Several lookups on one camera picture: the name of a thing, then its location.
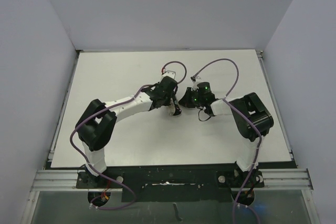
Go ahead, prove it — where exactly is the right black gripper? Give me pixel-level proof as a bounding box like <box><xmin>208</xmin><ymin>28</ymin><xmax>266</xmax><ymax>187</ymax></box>
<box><xmin>179</xmin><ymin>87</ymin><xmax>205</xmax><ymax>108</ymax></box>

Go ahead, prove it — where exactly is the patterned glasses case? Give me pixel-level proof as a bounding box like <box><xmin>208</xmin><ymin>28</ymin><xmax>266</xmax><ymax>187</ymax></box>
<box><xmin>167</xmin><ymin>100</ymin><xmax>182</xmax><ymax>117</ymax></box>

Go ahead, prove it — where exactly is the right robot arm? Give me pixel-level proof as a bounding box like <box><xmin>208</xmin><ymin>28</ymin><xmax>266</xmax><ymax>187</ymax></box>
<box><xmin>178</xmin><ymin>82</ymin><xmax>274</xmax><ymax>187</ymax></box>

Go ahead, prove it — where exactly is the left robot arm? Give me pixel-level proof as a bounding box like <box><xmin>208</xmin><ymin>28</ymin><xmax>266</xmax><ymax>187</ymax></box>
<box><xmin>75</xmin><ymin>76</ymin><xmax>182</xmax><ymax>188</ymax></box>

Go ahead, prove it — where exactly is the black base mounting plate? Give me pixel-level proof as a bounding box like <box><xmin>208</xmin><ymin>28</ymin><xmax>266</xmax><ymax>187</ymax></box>
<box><xmin>76</xmin><ymin>164</ymin><xmax>265</xmax><ymax>202</ymax></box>

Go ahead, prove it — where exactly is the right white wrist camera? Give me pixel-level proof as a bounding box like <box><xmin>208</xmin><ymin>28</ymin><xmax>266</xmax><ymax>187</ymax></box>
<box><xmin>191</xmin><ymin>76</ymin><xmax>203</xmax><ymax>91</ymax></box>

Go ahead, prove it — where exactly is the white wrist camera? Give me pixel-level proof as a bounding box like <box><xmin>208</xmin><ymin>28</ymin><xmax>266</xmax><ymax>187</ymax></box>
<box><xmin>191</xmin><ymin>76</ymin><xmax>203</xmax><ymax>91</ymax></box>
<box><xmin>162</xmin><ymin>70</ymin><xmax>176</xmax><ymax>79</ymax></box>

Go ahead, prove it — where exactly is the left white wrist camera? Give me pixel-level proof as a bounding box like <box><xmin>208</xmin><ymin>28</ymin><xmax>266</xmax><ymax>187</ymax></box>
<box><xmin>162</xmin><ymin>70</ymin><xmax>176</xmax><ymax>79</ymax></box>

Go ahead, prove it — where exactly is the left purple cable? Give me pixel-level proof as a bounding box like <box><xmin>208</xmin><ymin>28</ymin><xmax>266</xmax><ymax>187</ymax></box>
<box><xmin>69</xmin><ymin>61</ymin><xmax>187</xmax><ymax>210</ymax></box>

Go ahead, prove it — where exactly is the aluminium frame rail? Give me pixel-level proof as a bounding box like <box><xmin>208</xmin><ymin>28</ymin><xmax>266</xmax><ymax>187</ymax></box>
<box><xmin>31</xmin><ymin>168</ymin><xmax>313</xmax><ymax>191</ymax></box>

